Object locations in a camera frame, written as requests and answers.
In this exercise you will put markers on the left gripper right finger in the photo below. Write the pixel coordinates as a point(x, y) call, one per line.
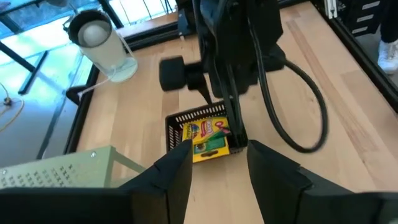
point(276, 186)

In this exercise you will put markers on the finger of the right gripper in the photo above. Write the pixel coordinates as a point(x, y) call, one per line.
point(236, 124)
point(206, 93)

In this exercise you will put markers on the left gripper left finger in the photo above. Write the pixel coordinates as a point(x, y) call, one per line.
point(168, 186)

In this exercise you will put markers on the yellow green crayon box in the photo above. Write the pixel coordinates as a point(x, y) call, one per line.
point(205, 129)
point(211, 149)

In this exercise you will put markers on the pale perforated metal desk riser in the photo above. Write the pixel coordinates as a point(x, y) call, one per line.
point(62, 171)

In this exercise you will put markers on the black plastic mesh basket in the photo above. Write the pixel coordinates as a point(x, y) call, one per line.
point(174, 124)

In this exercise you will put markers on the dark drawer cabinet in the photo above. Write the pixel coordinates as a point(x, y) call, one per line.
point(362, 15)

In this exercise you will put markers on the white shoe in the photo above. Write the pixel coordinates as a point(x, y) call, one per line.
point(388, 57)

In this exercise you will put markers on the person's leg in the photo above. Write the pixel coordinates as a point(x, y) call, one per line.
point(390, 20)

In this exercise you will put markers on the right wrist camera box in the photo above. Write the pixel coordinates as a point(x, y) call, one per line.
point(177, 73)

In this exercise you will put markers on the white frame bracket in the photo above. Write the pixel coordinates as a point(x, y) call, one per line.
point(330, 8)

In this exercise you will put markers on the black table frame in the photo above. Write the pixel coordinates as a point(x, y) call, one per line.
point(81, 118)

